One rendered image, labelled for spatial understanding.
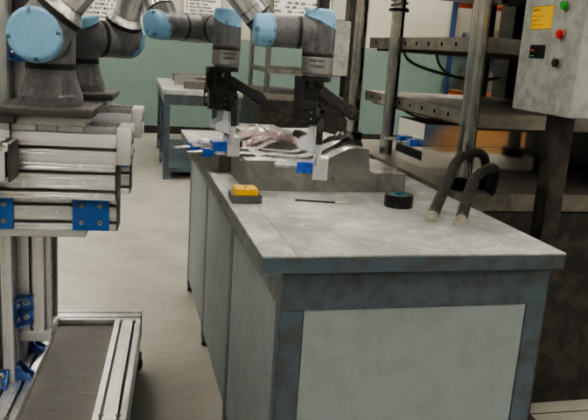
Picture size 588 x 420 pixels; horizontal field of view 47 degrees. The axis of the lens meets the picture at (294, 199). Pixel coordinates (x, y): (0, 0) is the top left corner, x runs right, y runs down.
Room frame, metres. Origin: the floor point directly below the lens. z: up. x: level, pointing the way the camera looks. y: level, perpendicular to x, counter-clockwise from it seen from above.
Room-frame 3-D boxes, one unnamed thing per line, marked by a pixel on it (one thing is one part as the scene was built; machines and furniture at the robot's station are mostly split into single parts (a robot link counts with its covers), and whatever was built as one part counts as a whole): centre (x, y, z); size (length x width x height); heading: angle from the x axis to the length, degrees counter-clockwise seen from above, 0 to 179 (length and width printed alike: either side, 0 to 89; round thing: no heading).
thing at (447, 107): (2.92, -0.81, 1.02); 1.10 x 0.74 x 0.05; 15
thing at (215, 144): (1.88, 0.23, 0.93); 0.13 x 0.05 x 0.05; 111
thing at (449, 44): (2.92, -0.81, 1.27); 1.10 x 0.74 x 0.05; 15
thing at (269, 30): (1.64, 0.07, 1.25); 0.11 x 0.11 x 0.08; 10
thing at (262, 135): (2.42, 0.11, 0.90); 0.26 x 0.18 x 0.08; 122
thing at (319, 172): (1.64, -0.01, 0.93); 0.13 x 0.05 x 0.05; 88
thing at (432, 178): (2.90, -0.76, 0.76); 1.30 x 0.84 x 0.06; 15
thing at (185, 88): (6.91, 1.08, 0.44); 1.90 x 0.70 x 0.89; 14
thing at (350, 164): (2.10, -0.06, 0.87); 0.50 x 0.26 x 0.14; 105
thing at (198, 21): (1.94, 0.30, 1.25); 0.11 x 0.11 x 0.08; 48
